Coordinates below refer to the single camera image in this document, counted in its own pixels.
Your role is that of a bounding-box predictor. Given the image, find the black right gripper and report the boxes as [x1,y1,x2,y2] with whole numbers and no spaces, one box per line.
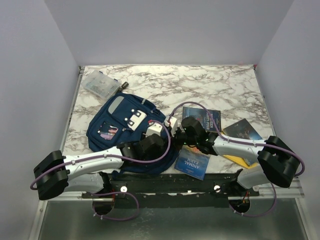
[164,125,198,152]

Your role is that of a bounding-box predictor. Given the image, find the navy blue student backpack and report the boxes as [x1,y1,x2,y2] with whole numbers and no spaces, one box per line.
[86,93,179,175]

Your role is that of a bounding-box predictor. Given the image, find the purple highlighter marker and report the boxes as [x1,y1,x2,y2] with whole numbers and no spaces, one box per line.
[99,132,116,141]

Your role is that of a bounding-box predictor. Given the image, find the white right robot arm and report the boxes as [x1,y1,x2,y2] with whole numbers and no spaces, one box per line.
[173,116,301,196]

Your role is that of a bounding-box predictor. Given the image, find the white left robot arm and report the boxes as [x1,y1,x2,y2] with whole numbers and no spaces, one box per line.
[30,132,179,200]

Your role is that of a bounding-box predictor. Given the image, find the Animal Farm book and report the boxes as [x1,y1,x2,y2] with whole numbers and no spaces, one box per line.
[174,146,210,181]

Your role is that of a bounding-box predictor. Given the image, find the Nineteen Eighty-Four book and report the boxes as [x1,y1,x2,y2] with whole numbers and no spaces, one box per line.
[182,106,222,132]

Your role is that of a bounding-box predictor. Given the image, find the blue picture book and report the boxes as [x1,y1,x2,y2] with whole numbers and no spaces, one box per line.
[222,118,263,140]

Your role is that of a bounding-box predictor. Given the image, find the yellow notebook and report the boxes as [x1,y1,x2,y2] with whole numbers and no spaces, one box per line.
[223,155,258,169]

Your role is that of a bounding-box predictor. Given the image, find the black metal flashlight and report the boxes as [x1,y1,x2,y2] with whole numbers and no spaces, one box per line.
[120,81,129,91]

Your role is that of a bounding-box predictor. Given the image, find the clear plastic organiser box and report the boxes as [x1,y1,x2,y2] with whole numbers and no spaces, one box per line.
[81,70,122,100]

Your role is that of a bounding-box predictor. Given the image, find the black mounting base plate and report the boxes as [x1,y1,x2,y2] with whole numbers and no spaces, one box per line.
[49,169,276,210]

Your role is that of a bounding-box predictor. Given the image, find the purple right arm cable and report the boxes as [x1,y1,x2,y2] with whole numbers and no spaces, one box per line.
[167,101,306,218]

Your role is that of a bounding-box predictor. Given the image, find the aluminium extrusion rail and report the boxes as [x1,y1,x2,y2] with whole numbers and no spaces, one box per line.
[49,178,304,201]

